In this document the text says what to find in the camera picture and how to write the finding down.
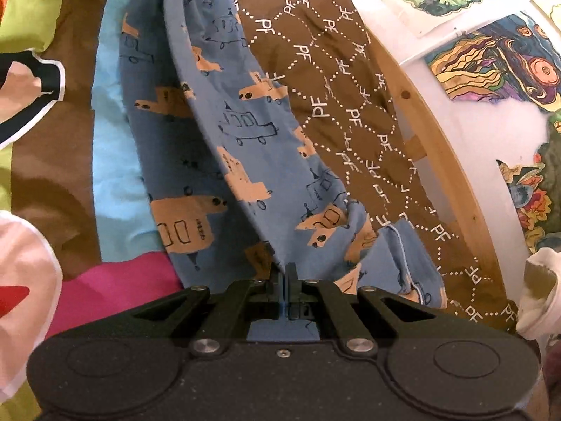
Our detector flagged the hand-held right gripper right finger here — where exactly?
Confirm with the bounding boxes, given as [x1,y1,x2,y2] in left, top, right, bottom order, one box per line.
[286,272,439,355]

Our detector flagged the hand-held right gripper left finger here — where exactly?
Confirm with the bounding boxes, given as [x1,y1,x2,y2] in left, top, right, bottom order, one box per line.
[129,271,284,356]

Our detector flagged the blue truck print pants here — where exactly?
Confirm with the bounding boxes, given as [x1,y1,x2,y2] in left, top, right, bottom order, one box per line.
[119,0,448,343]

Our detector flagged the brown patterned blanket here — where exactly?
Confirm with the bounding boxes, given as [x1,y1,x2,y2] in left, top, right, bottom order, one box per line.
[228,0,520,334]

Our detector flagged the white cloth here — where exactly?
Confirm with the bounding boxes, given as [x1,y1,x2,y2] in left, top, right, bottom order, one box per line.
[516,247,561,340]

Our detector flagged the multicoloured bed sheet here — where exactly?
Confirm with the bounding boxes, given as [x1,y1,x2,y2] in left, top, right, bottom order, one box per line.
[0,0,189,421]

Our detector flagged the wooden bed frame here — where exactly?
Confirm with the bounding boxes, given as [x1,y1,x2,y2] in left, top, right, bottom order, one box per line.
[361,18,527,303]

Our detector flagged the swirl painting wall poster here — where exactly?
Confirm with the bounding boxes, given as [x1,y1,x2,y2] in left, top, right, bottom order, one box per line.
[424,12,561,115]

